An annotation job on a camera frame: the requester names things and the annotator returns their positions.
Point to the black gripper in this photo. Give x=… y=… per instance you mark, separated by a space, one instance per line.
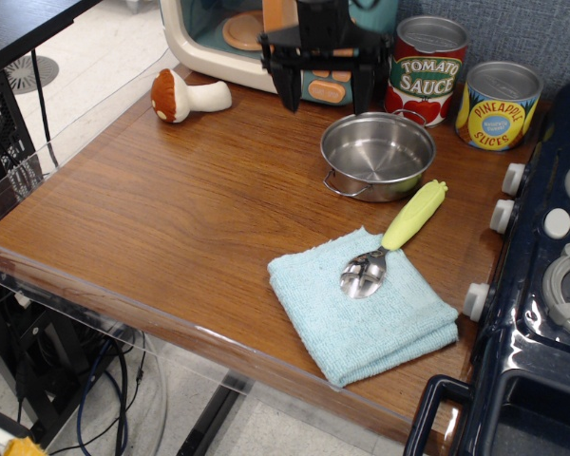
x=324 y=37

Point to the silver two-handled pot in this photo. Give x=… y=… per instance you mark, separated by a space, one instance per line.
x=376 y=156

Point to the tomato sauce can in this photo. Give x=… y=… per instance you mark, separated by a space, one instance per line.
x=425 y=64

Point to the teal toy microwave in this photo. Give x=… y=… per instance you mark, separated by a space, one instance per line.
x=219 y=39

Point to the plush mushroom toy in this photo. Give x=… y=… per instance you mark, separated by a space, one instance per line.
x=172 y=99

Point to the pineapple slices can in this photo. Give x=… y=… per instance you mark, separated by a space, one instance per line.
x=498 y=104

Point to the white stove knob top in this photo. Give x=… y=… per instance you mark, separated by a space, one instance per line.
x=513 y=178

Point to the white stove knob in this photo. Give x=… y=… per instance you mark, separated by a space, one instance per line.
x=501 y=215
x=513 y=178
x=475 y=300

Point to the white stove knob middle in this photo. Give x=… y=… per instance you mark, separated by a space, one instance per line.
x=501 y=215

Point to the light blue folded cloth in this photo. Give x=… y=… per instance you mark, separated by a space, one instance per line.
x=354 y=339

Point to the white stove knob bottom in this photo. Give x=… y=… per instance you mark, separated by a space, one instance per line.
x=475 y=300

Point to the black table leg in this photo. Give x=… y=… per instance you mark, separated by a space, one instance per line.
x=210 y=421

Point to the black side desk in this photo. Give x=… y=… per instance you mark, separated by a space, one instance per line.
x=25 y=25

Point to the clear acrylic table guard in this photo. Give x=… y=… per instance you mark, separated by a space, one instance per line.
x=170 y=229

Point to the dark blue toy stove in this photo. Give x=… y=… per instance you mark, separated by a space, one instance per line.
x=517 y=401

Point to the yellow sponge object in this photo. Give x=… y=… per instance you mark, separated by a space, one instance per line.
x=23 y=447

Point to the spoon with yellow corn handle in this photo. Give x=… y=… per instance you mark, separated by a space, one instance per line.
x=365 y=274

